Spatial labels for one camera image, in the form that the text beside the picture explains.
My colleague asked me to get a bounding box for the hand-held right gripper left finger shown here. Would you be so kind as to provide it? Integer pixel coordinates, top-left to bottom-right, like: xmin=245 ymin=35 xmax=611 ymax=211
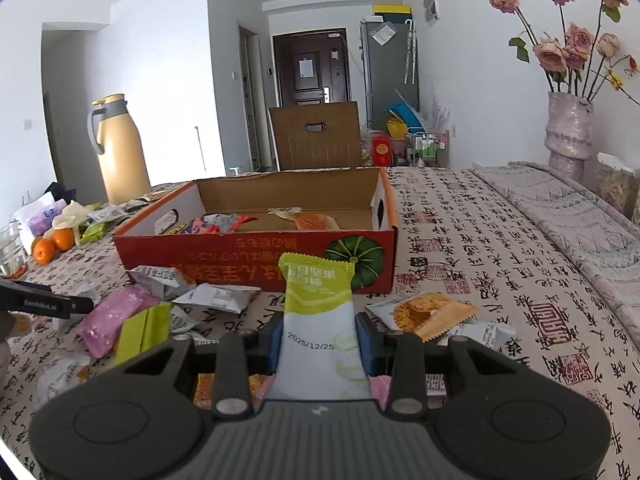
xmin=115 ymin=312 xmax=284 ymax=420

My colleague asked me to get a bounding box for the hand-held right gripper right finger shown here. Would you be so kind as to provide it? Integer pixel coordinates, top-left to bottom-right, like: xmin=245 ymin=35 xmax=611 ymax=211
xmin=356 ymin=312 xmax=523 ymax=422

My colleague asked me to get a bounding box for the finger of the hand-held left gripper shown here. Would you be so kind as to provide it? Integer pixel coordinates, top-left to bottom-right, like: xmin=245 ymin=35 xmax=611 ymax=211
xmin=0 ymin=279 xmax=95 ymax=319

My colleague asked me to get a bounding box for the green white snack packet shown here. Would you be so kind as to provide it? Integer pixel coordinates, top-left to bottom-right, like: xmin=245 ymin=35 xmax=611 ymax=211
xmin=266 ymin=252 xmax=383 ymax=402

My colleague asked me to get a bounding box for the pink snack packet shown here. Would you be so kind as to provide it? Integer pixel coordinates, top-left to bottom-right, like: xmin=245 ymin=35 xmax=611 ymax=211
xmin=75 ymin=287 xmax=161 ymax=359
xmin=370 ymin=375 xmax=392 ymax=411

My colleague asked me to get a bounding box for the orange crisps snack packet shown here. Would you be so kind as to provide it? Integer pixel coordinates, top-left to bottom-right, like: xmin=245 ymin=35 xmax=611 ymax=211
xmin=192 ymin=372 xmax=277 ymax=409
xmin=365 ymin=291 xmax=478 ymax=343

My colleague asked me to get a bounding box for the red cardboard box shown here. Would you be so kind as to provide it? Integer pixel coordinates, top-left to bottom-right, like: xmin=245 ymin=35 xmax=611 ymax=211
xmin=112 ymin=166 xmax=399 ymax=294

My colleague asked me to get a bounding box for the long green snack packet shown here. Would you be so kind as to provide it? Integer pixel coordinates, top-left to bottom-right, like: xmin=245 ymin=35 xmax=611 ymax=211
xmin=114 ymin=303 xmax=173 ymax=366

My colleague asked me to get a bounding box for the white printed snack packet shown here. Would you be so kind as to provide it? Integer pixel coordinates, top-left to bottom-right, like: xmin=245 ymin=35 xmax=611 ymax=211
xmin=35 ymin=354 xmax=92 ymax=411
xmin=437 ymin=321 xmax=518 ymax=361
xmin=170 ymin=305 xmax=213 ymax=346
xmin=172 ymin=283 xmax=262 ymax=314
xmin=127 ymin=266 xmax=197 ymax=302

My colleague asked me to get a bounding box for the flat pink snack packet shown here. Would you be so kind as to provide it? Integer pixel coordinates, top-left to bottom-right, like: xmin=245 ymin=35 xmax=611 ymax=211
xmin=370 ymin=375 xmax=392 ymax=411

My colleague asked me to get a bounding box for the drinking glass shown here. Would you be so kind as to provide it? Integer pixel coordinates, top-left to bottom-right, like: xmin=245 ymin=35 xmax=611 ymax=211
xmin=0 ymin=222 xmax=28 ymax=278

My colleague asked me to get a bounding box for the purple tissue pack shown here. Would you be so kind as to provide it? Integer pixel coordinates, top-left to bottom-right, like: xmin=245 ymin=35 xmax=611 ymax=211
xmin=15 ymin=199 xmax=68 ymax=238

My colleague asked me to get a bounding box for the dark cloth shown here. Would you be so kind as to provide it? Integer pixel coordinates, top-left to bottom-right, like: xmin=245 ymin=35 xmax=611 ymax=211
xmin=45 ymin=182 xmax=76 ymax=206

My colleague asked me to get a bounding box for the red orange snack packet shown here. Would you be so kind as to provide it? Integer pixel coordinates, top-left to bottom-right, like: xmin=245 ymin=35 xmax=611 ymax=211
xmin=177 ymin=213 xmax=257 ymax=236

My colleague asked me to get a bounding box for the yellow thermos jug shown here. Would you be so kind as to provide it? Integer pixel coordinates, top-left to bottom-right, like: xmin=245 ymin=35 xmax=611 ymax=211
xmin=87 ymin=93 xmax=152 ymax=206

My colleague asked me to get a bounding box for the red gift box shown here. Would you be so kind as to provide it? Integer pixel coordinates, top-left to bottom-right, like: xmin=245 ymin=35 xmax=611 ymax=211
xmin=371 ymin=134 xmax=396 ymax=167

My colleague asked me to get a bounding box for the dark brown door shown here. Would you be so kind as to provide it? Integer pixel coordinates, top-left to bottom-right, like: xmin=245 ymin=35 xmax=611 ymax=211
xmin=273 ymin=29 xmax=349 ymax=108

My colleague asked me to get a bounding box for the grey refrigerator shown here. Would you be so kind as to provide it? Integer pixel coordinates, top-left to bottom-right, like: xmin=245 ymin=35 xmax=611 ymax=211
xmin=360 ymin=19 xmax=421 ymax=128

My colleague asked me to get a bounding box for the pink textured vase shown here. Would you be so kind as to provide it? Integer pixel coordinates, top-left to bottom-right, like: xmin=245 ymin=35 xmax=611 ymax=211
xmin=545 ymin=91 xmax=594 ymax=181

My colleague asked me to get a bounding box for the clear storage jar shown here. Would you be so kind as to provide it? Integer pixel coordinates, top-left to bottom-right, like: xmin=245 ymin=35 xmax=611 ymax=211
xmin=595 ymin=152 xmax=640 ymax=221

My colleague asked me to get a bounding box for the yellow box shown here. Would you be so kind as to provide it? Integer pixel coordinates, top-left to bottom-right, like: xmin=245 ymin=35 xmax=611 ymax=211
xmin=373 ymin=4 xmax=413 ymax=22

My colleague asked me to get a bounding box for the dried rose bouquet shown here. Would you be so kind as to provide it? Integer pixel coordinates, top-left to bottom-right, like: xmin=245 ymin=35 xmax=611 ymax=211
xmin=482 ymin=0 xmax=640 ymax=103

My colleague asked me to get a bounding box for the wire rack with bottles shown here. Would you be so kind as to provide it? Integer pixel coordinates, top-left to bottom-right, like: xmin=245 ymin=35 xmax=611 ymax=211
xmin=407 ymin=130 xmax=448 ymax=167

